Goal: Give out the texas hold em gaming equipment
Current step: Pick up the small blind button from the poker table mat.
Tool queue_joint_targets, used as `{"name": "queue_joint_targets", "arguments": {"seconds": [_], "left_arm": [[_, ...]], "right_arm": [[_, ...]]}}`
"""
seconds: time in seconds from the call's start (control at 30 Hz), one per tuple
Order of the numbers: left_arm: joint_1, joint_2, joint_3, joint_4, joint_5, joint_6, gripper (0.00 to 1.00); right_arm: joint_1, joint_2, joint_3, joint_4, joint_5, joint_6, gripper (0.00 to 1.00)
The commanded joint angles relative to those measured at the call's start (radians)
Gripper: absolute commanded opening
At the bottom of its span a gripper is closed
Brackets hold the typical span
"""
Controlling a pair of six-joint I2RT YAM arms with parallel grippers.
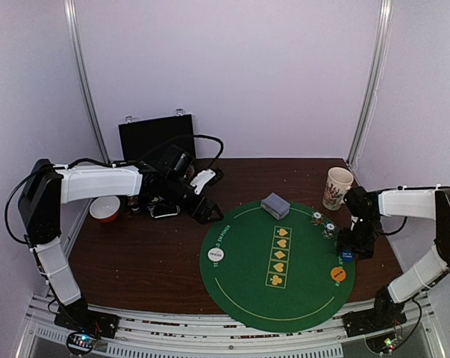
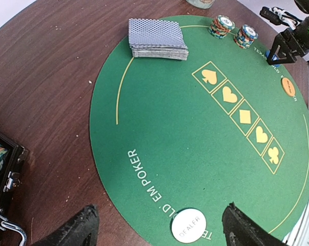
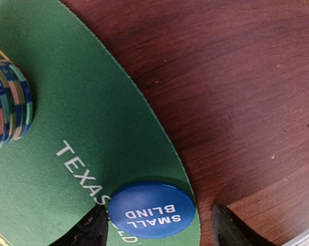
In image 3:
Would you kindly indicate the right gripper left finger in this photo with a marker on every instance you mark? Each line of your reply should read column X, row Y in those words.
column 91, row 230

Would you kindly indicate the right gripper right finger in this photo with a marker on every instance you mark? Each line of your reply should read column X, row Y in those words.
column 229, row 229

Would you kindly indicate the blue small blind button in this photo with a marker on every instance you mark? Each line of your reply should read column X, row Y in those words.
column 151, row 209

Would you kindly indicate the poker chip stack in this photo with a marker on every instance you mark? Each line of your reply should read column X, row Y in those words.
column 16, row 103

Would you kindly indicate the round green poker mat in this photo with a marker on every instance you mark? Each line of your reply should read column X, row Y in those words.
column 92, row 130

